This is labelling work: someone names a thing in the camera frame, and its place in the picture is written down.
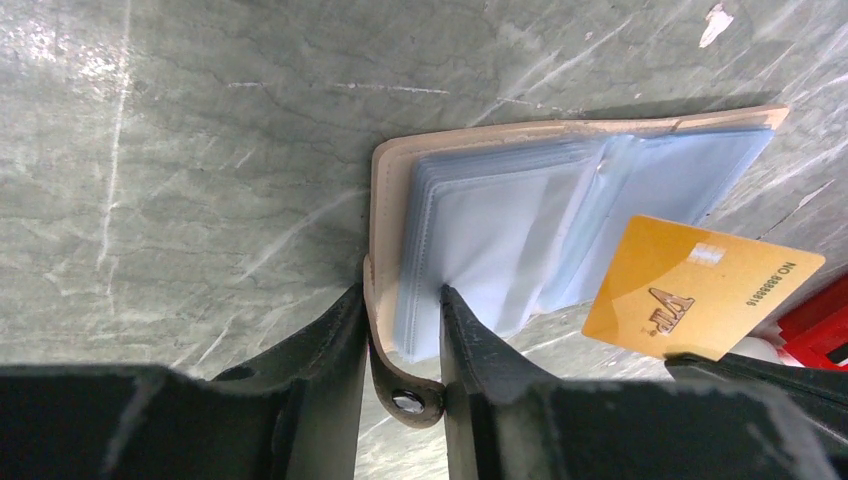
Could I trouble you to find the white PVC pipe frame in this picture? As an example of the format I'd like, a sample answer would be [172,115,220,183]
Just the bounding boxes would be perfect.
[729,336,784,365]

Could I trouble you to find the gold VIP credit card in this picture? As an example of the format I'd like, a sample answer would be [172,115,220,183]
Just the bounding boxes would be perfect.
[582,215,826,360]

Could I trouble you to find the red plastic bin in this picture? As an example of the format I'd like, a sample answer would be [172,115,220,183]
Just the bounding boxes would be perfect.
[777,275,847,372]

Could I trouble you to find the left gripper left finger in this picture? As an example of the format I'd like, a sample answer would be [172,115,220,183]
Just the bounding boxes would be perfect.
[1,285,368,479]

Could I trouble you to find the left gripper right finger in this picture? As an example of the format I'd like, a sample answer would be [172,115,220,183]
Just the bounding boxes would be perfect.
[440,286,842,479]

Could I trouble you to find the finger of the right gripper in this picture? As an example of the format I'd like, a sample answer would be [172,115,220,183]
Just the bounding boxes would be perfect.
[664,353,847,458]

